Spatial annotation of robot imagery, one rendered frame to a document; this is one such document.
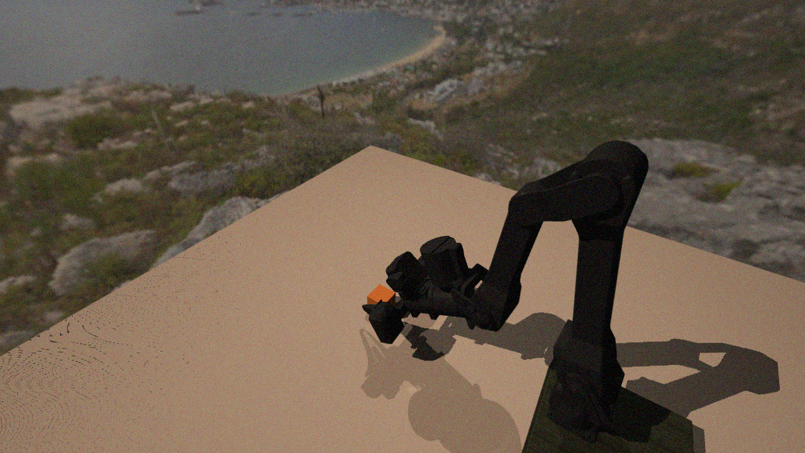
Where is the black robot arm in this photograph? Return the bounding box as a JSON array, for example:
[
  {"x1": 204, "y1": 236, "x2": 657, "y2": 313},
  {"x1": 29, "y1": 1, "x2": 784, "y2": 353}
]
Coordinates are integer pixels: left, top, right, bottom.
[{"x1": 386, "y1": 140, "x2": 648, "y2": 443}]

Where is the orange block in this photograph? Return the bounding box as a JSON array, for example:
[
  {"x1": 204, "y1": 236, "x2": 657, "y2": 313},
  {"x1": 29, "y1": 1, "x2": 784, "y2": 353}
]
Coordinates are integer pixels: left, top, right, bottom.
[{"x1": 367, "y1": 284, "x2": 396, "y2": 306}]

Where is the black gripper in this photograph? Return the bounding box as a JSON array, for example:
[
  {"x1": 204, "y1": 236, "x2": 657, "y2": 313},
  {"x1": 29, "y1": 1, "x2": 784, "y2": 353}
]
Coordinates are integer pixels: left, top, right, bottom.
[{"x1": 362, "y1": 280, "x2": 439, "y2": 344}]

